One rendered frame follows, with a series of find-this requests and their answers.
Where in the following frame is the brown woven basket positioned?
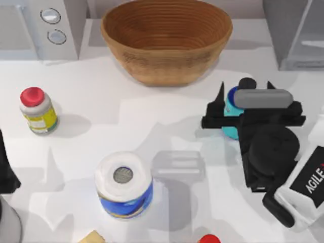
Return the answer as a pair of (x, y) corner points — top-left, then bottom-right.
(101, 0), (233, 88)

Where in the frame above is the grey cabinet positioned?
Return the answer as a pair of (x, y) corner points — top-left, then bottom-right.
(262, 0), (324, 72)

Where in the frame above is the teal bottle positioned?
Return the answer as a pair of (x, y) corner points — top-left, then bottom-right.
(221, 86), (246, 141)

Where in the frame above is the pale microwave oven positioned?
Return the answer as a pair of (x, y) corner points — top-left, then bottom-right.
(0, 0), (89, 61)

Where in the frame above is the small microwave knob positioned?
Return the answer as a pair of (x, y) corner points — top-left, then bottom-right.
(47, 28), (67, 46)

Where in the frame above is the pale grey rounded box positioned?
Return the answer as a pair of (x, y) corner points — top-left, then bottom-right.
(233, 88), (294, 110)

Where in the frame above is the blue wrapped paper towel roll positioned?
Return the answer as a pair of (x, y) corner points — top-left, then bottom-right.
(94, 151), (154, 220)

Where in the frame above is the red round object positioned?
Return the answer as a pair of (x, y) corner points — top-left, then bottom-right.
(196, 233), (221, 243)

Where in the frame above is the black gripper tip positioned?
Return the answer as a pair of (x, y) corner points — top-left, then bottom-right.
(0, 129), (22, 194)

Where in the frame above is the pale yellow block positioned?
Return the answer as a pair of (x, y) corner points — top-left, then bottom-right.
(77, 229), (106, 243)

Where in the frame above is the large microwave knob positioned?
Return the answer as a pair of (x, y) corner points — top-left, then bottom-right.
(40, 8), (62, 25)

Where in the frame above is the red-capped yellow label bottle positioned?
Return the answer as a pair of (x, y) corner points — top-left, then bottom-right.
(20, 87), (58, 135)

